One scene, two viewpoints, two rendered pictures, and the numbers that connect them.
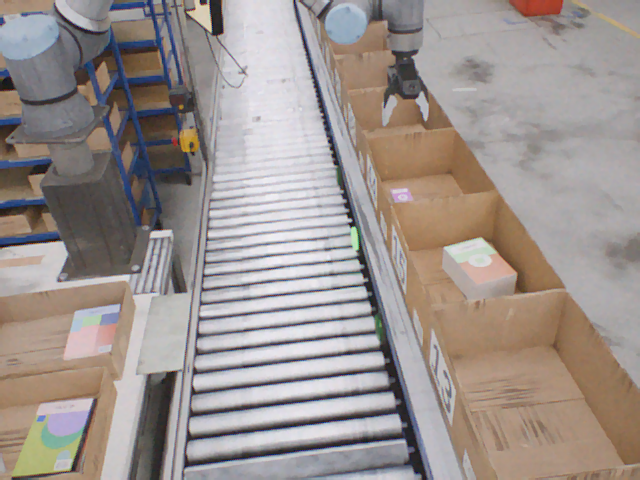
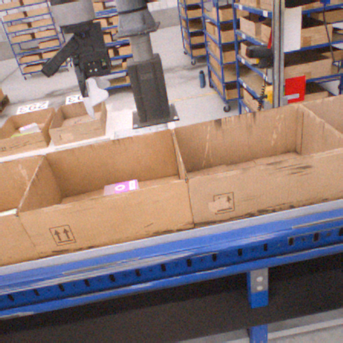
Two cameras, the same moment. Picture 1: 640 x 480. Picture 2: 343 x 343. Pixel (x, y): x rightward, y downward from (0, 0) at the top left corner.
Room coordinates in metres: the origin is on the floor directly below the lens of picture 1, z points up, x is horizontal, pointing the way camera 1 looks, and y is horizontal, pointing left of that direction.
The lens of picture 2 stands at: (1.64, -1.08, 1.45)
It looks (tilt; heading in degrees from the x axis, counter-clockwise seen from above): 32 degrees down; 93
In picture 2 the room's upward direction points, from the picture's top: 11 degrees counter-clockwise
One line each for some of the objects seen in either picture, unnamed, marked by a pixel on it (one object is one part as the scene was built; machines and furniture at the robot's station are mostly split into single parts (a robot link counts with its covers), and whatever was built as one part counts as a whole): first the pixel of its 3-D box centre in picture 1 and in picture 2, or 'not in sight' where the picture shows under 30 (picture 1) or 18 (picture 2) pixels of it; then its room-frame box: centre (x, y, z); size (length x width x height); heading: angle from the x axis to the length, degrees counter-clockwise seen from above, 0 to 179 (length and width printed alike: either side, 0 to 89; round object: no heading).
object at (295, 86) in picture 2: not in sight; (289, 91); (2.23, 0.46, 0.85); 0.16 x 0.01 x 0.13; 3
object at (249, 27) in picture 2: not in sight; (266, 23); (2.46, 1.58, 0.99); 0.40 x 0.30 x 0.10; 91
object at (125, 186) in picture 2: (402, 203); (122, 193); (1.46, -0.27, 0.91); 0.10 x 0.06 x 0.05; 4
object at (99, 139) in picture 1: (69, 128); (293, 63); (2.49, 1.10, 0.79); 0.40 x 0.30 x 0.10; 94
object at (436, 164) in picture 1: (424, 187); (112, 191); (1.45, -0.33, 0.96); 0.39 x 0.29 x 0.17; 3
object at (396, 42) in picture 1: (404, 39); (74, 14); (1.47, -0.26, 1.40); 0.10 x 0.09 x 0.05; 93
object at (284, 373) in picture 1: (290, 372); not in sight; (0.99, 0.10, 0.72); 0.52 x 0.05 x 0.05; 93
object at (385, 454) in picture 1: (297, 467); not in sight; (0.70, 0.08, 0.76); 0.46 x 0.01 x 0.09; 93
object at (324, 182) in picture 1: (275, 190); not in sight; (1.90, 0.15, 0.72); 0.52 x 0.05 x 0.05; 93
